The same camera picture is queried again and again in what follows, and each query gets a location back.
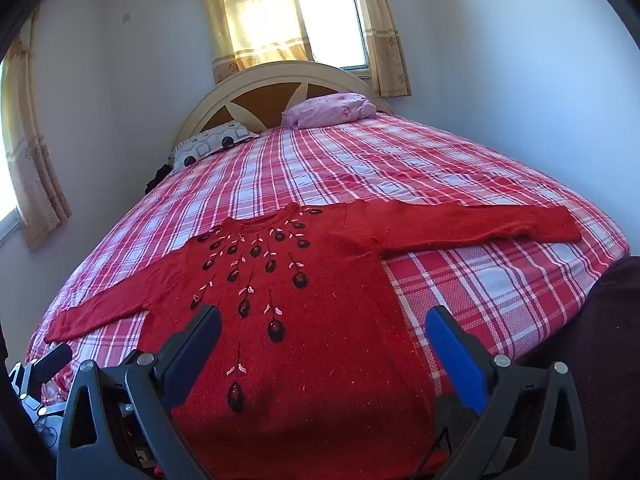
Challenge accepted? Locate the yellow floral curtain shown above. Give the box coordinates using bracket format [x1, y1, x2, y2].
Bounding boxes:
[0, 7, 72, 252]

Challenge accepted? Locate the narrow yellow curtain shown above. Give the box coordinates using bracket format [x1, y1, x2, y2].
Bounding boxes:
[349, 0, 412, 98]

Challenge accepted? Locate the pink floral pillow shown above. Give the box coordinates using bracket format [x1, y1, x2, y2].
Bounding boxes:
[281, 91, 377, 131]

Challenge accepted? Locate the red plaid bed sheet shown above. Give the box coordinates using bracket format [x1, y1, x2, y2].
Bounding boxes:
[25, 110, 631, 411]

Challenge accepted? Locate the small sliding window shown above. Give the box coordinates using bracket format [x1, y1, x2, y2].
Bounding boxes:
[294, 0, 372, 72]

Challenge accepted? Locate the large sliding window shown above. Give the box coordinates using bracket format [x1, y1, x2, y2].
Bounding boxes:
[0, 202, 22, 248]

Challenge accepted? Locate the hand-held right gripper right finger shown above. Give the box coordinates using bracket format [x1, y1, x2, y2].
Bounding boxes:
[425, 304, 590, 480]

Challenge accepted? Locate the cream wooden headboard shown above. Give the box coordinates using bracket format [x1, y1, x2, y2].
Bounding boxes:
[172, 60, 396, 153]

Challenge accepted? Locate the grey patterned pillow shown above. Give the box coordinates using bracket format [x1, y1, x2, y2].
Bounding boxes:
[167, 121, 261, 176]

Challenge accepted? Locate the red knitted sweater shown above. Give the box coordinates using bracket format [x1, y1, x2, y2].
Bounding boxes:
[44, 199, 583, 480]

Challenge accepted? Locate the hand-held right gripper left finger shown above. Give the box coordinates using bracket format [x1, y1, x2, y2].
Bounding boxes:
[56, 304, 223, 480]

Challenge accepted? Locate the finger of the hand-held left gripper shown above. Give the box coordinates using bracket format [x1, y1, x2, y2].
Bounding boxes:
[27, 342, 74, 386]

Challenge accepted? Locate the person's dark clothing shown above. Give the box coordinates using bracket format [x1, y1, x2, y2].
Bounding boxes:
[572, 256, 640, 480]

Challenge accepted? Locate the wide yellow curtain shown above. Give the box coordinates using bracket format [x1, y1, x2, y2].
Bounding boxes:
[197, 0, 313, 85]

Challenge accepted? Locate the dark cloth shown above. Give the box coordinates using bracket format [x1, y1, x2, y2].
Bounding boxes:
[145, 162, 173, 196]

